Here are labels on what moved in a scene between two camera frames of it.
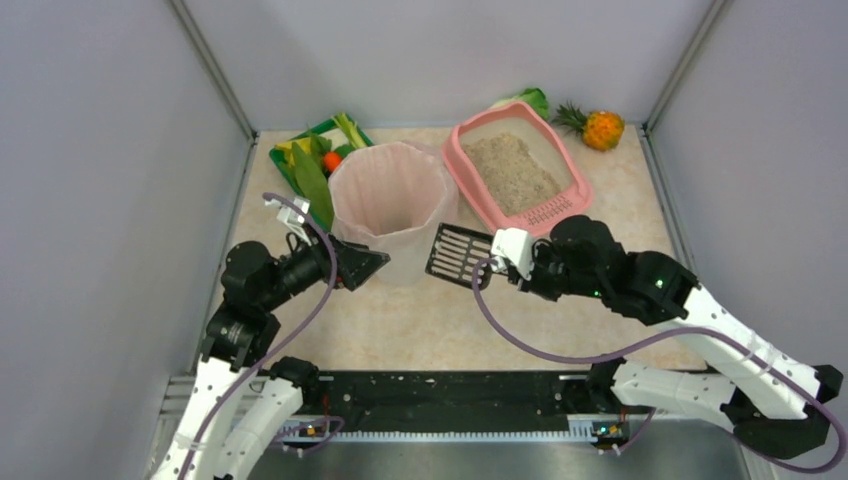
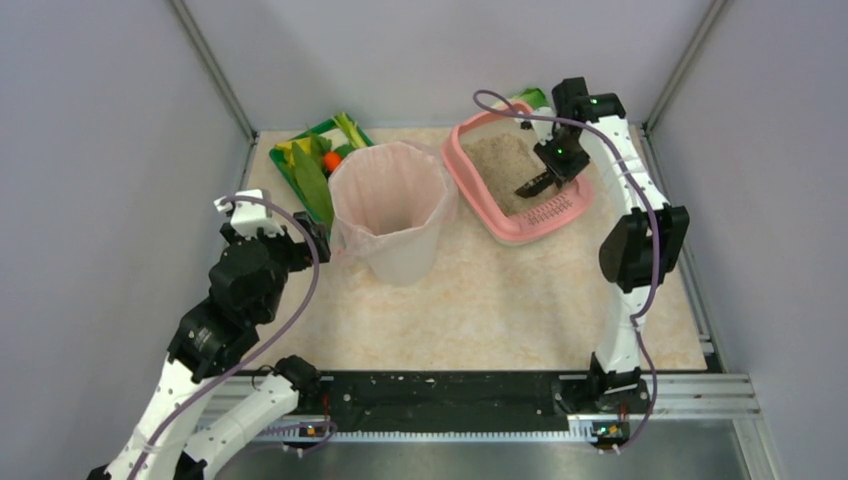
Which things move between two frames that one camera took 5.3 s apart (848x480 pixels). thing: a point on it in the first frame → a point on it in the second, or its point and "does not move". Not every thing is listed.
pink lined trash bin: x=388 y=194 does not move
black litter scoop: x=455 y=253 → x=538 y=185
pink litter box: x=511 y=170 does not move
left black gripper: x=337 y=259 → x=303 y=240
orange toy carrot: x=332 y=160 does not move
